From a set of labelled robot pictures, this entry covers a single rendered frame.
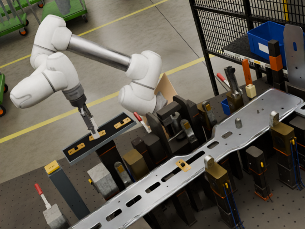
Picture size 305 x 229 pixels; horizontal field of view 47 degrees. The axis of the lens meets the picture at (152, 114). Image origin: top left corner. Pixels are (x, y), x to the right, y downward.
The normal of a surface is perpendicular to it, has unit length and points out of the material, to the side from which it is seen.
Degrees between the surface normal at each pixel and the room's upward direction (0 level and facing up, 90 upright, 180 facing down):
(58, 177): 90
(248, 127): 0
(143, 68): 71
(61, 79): 90
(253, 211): 0
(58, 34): 75
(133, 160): 0
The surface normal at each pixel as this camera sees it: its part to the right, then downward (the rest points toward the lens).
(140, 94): 0.30, 0.08
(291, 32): -0.81, 0.51
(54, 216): -0.32, -0.78
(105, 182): 0.49, 0.36
